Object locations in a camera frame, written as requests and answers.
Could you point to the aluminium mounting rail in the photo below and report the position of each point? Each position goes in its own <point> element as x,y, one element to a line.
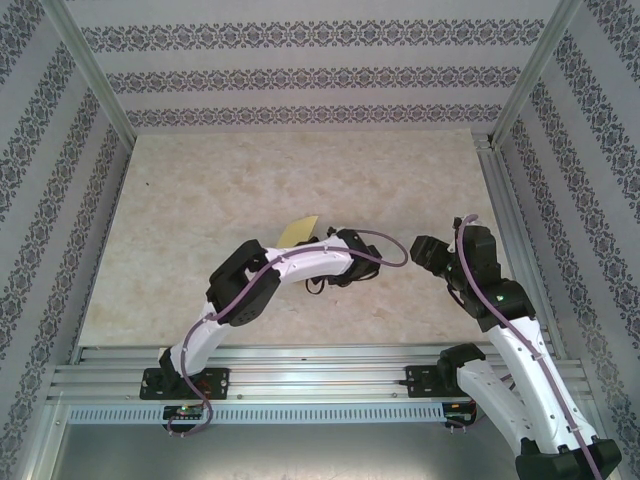
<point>320,372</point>

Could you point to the aluminium side rail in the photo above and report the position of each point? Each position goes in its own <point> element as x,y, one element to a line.
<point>505,210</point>

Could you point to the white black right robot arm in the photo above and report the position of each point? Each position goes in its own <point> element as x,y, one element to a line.
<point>520,360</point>

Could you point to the grey sheet metal panel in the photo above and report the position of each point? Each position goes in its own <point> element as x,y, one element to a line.
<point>320,455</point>

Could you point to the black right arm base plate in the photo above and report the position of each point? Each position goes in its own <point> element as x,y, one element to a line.
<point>417,380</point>

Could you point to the aluminium frame post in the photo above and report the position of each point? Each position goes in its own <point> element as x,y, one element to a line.
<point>91,70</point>
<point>535,70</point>

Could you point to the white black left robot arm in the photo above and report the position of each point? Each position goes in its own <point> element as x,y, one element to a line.
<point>240,285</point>

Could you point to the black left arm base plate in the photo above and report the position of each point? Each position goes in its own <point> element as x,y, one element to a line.
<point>220,382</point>

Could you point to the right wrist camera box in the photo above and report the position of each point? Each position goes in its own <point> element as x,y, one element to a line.
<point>452,247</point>

